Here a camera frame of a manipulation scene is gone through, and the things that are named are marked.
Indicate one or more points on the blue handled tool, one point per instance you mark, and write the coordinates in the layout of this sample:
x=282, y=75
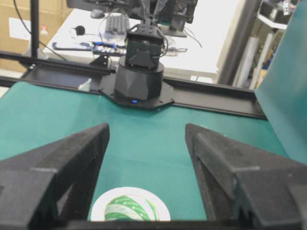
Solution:
x=71, y=46

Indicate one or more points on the cardboard box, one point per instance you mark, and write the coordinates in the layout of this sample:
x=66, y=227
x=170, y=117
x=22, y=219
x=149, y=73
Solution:
x=14, y=36

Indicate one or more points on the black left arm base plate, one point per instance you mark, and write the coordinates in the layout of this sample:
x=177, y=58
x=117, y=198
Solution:
x=140, y=90

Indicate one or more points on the green table cloth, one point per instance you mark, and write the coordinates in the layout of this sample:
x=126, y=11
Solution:
x=146, y=149

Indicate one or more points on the black monitor stand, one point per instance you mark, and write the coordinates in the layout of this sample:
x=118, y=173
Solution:
x=174, y=15

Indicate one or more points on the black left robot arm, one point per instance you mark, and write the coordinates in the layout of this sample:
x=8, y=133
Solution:
x=145, y=42

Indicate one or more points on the black computer mouse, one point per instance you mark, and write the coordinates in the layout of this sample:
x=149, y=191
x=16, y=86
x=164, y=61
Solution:
x=97, y=14

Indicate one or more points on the black aluminium frame rail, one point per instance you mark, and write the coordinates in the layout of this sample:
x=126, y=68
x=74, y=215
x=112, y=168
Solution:
x=69, y=76

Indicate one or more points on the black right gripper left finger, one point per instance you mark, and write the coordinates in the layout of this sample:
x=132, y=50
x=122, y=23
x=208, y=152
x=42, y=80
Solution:
x=48, y=187

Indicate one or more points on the white desk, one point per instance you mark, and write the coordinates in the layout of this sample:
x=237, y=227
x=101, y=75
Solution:
x=97, y=39

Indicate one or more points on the black keyboard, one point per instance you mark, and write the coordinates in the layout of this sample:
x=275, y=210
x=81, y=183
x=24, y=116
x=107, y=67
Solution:
x=117, y=24

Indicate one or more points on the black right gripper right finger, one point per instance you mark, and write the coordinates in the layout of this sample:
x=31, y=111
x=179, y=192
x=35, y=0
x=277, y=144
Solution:
x=256, y=188

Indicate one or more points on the white duct tape roll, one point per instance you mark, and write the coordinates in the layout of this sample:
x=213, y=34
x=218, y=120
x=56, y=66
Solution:
x=129, y=203

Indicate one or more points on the black vertical pole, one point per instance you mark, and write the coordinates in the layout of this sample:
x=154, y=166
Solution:
x=34, y=14

